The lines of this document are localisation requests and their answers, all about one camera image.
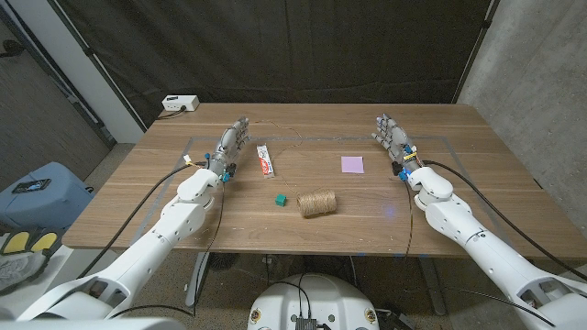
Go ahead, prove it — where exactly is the black backdrop curtain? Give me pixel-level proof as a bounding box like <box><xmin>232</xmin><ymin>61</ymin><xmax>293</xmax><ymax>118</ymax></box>
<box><xmin>48</xmin><ymin>0</ymin><xmax>501</xmax><ymax>132</ymax></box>

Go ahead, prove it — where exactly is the pink sticky note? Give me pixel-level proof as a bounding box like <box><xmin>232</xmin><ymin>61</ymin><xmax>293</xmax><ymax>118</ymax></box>
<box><xmin>340</xmin><ymin>156</ymin><xmax>365</xmax><ymax>175</ymax></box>

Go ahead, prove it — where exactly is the black torso cable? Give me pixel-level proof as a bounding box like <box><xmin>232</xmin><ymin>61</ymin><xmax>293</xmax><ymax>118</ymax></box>
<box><xmin>270</xmin><ymin>273</ymin><xmax>313</xmax><ymax>320</ymax></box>

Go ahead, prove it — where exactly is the white power box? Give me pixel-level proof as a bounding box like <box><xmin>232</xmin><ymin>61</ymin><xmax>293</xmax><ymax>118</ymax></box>
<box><xmin>161</xmin><ymin>94</ymin><xmax>201</xmax><ymax>113</ymax></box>

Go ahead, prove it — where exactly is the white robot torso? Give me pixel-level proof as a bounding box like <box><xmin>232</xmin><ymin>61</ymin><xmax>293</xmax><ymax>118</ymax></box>
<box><xmin>247</xmin><ymin>273</ymin><xmax>381</xmax><ymax>330</ymax></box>

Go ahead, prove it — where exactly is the yellow black foot pedal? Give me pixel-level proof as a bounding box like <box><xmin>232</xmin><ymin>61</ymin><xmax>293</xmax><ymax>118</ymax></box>
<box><xmin>0</xmin><ymin>230</ymin><xmax>32</xmax><ymax>256</ymax></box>
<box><xmin>29</xmin><ymin>230</ymin><xmax>61</xmax><ymax>253</ymax></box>

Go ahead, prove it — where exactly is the black backdrop stand pole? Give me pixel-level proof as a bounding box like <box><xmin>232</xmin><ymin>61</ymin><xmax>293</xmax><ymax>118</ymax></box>
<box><xmin>452</xmin><ymin>0</ymin><xmax>501</xmax><ymax>105</ymax></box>
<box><xmin>45</xmin><ymin>0</ymin><xmax>149</xmax><ymax>133</ymax></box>

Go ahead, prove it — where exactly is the white red toothpaste tube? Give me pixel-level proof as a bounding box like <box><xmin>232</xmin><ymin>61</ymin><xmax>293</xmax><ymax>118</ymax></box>
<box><xmin>255</xmin><ymin>143</ymin><xmax>276</xmax><ymax>179</ymax></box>

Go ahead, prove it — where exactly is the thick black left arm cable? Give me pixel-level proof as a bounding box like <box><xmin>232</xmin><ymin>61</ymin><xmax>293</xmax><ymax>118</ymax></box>
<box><xmin>76</xmin><ymin>160</ymin><xmax>212</xmax><ymax>280</ymax></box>

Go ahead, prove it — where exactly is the black power box cable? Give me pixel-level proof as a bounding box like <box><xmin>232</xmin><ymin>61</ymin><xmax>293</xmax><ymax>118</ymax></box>
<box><xmin>155</xmin><ymin>105</ymin><xmax>187</xmax><ymax>121</ymax></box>

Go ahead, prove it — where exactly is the black wall hook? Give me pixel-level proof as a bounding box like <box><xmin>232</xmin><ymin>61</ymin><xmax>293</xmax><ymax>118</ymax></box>
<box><xmin>0</xmin><ymin>39</ymin><xmax>27</xmax><ymax>59</ymax></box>

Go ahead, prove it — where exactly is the black wall rail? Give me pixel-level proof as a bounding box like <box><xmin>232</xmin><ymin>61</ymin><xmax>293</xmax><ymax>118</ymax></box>
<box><xmin>0</xmin><ymin>4</ymin><xmax>116</xmax><ymax>149</ymax></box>

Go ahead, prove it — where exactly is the grey table leg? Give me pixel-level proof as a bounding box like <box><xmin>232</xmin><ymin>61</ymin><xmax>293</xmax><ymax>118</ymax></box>
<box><xmin>185</xmin><ymin>251</ymin><xmax>212</xmax><ymax>307</ymax></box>
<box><xmin>417</xmin><ymin>256</ymin><xmax>447</xmax><ymax>316</ymax></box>

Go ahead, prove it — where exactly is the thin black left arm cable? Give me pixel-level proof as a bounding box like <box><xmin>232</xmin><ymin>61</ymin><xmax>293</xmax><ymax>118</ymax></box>
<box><xmin>108</xmin><ymin>181</ymin><xmax>227</xmax><ymax>320</ymax></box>

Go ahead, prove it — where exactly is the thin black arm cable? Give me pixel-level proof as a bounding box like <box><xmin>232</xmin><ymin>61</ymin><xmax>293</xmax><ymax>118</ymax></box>
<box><xmin>108</xmin><ymin>181</ymin><xmax>227</xmax><ymax>320</ymax></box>
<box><xmin>403</xmin><ymin>180</ymin><xmax>415</xmax><ymax>259</ymax></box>

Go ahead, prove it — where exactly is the brown twine spool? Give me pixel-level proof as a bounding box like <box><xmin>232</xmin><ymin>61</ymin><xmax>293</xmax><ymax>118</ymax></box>
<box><xmin>254</xmin><ymin>119</ymin><xmax>338</xmax><ymax>218</ymax></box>

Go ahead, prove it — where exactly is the grey sneaker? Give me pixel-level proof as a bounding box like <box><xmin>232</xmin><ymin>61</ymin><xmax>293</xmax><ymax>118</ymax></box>
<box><xmin>0</xmin><ymin>250</ymin><xmax>51</xmax><ymax>294</ymax></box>

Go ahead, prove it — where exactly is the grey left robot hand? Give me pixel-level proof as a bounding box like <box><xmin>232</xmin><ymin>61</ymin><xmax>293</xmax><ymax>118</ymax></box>
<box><xmin>207</xmin><ymin>116</ymin><xmax>251</xmax><ymax>174</ymax></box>

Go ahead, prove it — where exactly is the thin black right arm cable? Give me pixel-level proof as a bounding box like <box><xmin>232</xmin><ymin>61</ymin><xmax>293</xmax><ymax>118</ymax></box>
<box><xmin>403</xmin><ymin>180</ymin><xmax>415</xmax><ymax>259</ymax></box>

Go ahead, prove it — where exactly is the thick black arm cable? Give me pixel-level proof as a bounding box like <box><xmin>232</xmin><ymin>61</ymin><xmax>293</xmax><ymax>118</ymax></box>
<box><xmin>420</xmin><ymin>159</ymin><xmax>587</xmax><ymax>281</ymax></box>
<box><xmin>76</xmin><ymin>160</ymin><xmax>212</xmax><ymax>280</ymax></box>

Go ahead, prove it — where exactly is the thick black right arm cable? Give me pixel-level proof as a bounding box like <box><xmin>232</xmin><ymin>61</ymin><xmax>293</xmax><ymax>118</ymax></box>
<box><xmin>420</xmin><ymin>159</ymin><xmax>587</xmax><ymax>281</ymax></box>

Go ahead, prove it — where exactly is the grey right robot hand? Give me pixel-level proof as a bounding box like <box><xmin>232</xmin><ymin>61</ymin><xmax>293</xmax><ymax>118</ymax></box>
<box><xmin>371</xmin><ymin>114</ymin><xmax>422</xmax><ymax>171</ymax></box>

